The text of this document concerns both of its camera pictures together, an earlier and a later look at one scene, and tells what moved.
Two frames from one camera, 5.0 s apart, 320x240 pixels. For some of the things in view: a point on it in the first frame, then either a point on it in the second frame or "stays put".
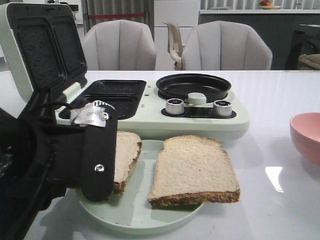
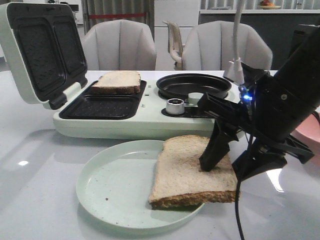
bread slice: [128, 144] to [118, 82]
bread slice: [192, 170] stays put
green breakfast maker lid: [41, 44] stays put
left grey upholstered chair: [119, 45] stays put
